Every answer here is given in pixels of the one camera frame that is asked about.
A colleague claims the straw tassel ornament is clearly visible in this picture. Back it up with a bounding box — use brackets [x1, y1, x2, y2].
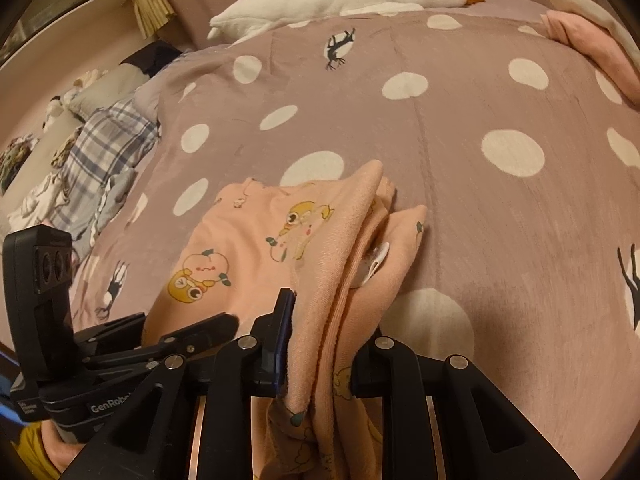
[131, 0, 176, 40]

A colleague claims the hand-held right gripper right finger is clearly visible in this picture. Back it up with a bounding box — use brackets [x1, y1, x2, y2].
[350, 330, 581, 480]

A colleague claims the beige pillow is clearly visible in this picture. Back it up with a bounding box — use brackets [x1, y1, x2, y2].
[7, 110, 87, 193]

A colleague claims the grey-green pillow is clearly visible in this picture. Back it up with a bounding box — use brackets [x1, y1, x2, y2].
[69, 62, 146, 118]

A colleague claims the white shelf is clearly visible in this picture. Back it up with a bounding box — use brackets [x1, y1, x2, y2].
[0, 0, 146, 68]

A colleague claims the dark brown cloth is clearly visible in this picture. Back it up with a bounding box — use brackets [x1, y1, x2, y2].
[120, 40, 183, 78]

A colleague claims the light blue cloth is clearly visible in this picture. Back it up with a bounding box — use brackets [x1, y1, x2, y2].
[92, 170, 138, 233]

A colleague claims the white goose plush toy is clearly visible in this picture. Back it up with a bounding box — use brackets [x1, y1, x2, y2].
[207, 0, 487, 43]

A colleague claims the small white plush toy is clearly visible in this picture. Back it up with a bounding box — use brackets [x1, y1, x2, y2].
[44, 76, 96, 132]

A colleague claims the orange printed shirt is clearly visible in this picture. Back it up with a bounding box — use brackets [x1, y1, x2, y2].
[142, 159, 431, 480]

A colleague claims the green patterned cloth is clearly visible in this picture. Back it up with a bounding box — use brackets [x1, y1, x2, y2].
[0, 135, 40, 192]

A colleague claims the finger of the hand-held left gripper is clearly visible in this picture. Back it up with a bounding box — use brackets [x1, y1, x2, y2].
[85, 312, 240, 376]
[75, 311, 148, 356]

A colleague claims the folded pink cloth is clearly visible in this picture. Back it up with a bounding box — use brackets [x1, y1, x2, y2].
[542, 9, 640, 106]

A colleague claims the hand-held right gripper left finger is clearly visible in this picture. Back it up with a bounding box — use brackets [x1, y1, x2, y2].
[60, 287, 297, 480]

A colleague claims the person's left forearm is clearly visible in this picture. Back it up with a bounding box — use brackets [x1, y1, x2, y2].
[15, 420, 88, 480]

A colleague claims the plaid quilt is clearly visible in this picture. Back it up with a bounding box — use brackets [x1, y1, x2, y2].
[47, 97, 161, 241]

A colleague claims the mauve polka dot blanket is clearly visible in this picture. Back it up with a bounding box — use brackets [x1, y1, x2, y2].
[65, 0, 640, 480]

